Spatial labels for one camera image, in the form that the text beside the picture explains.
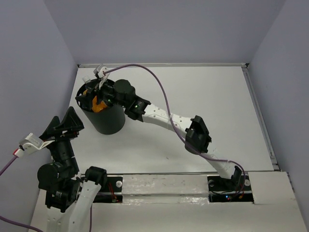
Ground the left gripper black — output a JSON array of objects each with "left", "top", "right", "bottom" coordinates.
[{"left": 41, "top": 104, "right": 85, "bottom": 172}]

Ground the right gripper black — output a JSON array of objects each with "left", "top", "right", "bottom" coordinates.
[{"left": 75, "top": 77, "right": 127, "bottom": 109}]

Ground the clear unlabelled plastic bottle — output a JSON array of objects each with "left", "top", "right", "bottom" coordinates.
[{"left": 82, "top": 76, "right": 93, "bottom": 88}]

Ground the orange juice bottle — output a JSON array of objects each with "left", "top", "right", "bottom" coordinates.
[{"left": 89, "top": 96, "right": 108, "bottom": 113}]

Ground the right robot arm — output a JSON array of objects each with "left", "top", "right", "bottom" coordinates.
[{"left": 75, "top": 79, "right": 245, "bottom": 191}]

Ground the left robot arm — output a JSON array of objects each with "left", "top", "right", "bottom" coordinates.
[{"left": 37, "top": 106, "right": 107, "bottom": 232}]

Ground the black cylindrical bin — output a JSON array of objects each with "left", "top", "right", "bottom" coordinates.
[{"left": 76, "top": 79, "right": 125, "bottom": 135}]

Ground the white foam strip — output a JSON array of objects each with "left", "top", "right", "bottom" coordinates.
[{"left": 121, "top": 174, "right": 209, "bottom": 205}]

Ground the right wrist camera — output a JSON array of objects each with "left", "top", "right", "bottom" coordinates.
[{"left": 93, "top": 64, "right": 109, "bottom": 89}]

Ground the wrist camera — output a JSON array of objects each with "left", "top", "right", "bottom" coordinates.
[
  {"left": 93, "top": 64, "right": 109, "bottom": 89},
  {"left": 18, "top": 133, "right": 54, "bottom": 157}
]

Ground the aluminium table rail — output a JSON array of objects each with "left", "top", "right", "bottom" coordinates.
[{"left": 77, "top": 63, "right": 248, "bottom": 68}]

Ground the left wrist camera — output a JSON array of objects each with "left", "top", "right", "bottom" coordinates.
[{"left": 18, "top": 133, "right": 54, "bottom": 157}]

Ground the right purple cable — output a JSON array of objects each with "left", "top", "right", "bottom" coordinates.
[{"left": 103, "top": 64, "right": 247, "bottom": 194}]

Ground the purple cable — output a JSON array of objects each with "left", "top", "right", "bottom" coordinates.
[
  {"left": 103, "top": 64, "right": 247, "bottom": 194},
  {"left": 0, "top": 149, "right": 48, "bottom": 232}
]

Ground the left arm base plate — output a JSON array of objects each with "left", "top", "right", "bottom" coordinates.
[{"left": 93, "top": 175, "right": 123, "bottom": 203}]

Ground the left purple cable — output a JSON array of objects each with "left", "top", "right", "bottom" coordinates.
[{"left": 0, "top": 149, "right": 48, "bottom": 232}]

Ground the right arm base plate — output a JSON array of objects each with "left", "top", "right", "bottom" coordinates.
[{"left": 207, "top": 175, "right": 254, "bottom": 203}]

